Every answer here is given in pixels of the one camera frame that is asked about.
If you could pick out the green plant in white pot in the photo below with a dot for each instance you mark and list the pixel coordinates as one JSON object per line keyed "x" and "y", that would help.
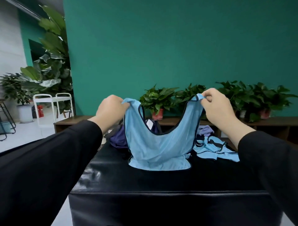
{"x": 237, "y": 95}

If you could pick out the black leather bench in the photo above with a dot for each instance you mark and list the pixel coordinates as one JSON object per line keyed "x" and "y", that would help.
{"x": 139, "y": 195}

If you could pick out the light blue vest black trim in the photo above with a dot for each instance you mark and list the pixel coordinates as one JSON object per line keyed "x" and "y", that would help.
{"x": 158, "y": 144}
{"x": 214, "y": 149}

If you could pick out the person's right hand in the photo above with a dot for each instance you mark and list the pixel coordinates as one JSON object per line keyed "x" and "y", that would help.
{"x": 219, "y": 109}

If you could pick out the teal bucket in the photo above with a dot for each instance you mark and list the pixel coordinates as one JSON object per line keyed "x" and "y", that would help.
{"x": 4, "y": 126}

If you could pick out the wooden top black stool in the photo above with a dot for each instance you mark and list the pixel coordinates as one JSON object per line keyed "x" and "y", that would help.
{"x": 7, "y": 118}

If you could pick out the wooden shelf cabinet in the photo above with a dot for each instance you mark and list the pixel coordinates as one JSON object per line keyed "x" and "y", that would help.
{"x": 65, "y": 122}

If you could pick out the person's left hand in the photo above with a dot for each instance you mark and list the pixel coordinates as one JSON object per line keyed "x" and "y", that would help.
{"x": 111, "y": 111}

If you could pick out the navy blue bag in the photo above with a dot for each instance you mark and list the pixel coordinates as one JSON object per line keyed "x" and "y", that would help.
{"x": 117, "y": 139}

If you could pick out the purple cloth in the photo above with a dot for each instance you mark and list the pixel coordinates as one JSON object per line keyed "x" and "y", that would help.
{"x": 205, "y": 130}

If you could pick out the person's right forearm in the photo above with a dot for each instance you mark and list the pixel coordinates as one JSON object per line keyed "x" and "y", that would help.
{"x": 270, "y": 163}

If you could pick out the small plant in white pot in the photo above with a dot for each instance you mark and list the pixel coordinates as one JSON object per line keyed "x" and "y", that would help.
{"x": 16, "y": 88}

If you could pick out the white wheeled cart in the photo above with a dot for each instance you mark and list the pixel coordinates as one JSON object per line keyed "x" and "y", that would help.
{"x": 44, "y": 96}

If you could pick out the person's left forearm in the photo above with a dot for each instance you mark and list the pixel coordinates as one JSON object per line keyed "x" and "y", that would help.
{"x": 46, "y": 172}

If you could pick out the white metal rack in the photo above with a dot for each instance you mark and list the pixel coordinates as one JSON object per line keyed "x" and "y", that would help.
{"x": 51, "y": 65}

